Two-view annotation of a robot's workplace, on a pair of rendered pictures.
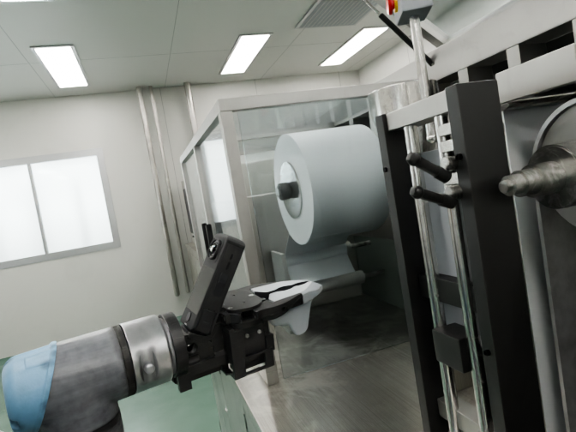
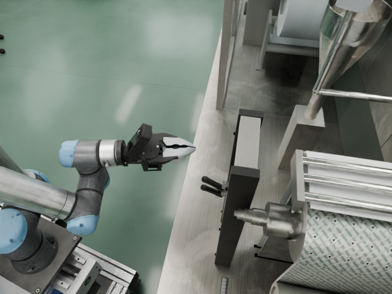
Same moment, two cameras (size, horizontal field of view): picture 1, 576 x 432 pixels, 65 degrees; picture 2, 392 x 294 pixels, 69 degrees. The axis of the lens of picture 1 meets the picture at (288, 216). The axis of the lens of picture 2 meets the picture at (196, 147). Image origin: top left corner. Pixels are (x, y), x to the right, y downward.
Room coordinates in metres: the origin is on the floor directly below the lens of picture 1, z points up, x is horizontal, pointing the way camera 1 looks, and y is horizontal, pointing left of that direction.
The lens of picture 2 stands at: (0.18, -0.25, 1.85)
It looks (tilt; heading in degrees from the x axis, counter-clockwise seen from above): 52 degrees down; 28
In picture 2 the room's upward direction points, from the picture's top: straight up
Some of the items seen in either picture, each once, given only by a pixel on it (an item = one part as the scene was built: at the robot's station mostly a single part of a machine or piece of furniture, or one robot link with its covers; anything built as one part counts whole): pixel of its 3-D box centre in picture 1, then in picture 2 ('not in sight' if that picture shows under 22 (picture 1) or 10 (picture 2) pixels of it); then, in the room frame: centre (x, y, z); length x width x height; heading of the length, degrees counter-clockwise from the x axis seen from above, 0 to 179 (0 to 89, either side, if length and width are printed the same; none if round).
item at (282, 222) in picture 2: (574, 172); (281, 221); (0.45, -0.29, 1.33); 0.06 x 0.06 x 0.06; 17
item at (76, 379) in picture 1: (70, 380); (83, 154); (0.44, 0.24, 1.21); 0.11 x 0.08 x 0.09; 120
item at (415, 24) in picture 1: (423, 77); (332, 52); (0.75, -0.26, 1.51); 0.02 x 0.02 x 0.20
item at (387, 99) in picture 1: (404, 103); (354, 18); (0.94, -0.27, 1.50); 0.14 x 0.14 x 0.06
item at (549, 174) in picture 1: (528, 182); (249, 215); (0.43, -0.23, 1.33); 0.06 x 0.03 x 0.03; 107
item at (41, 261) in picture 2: not in sight; (30, 247); (0.20, 0.41, 0.87); 0.15 x 0.15 x 0.10
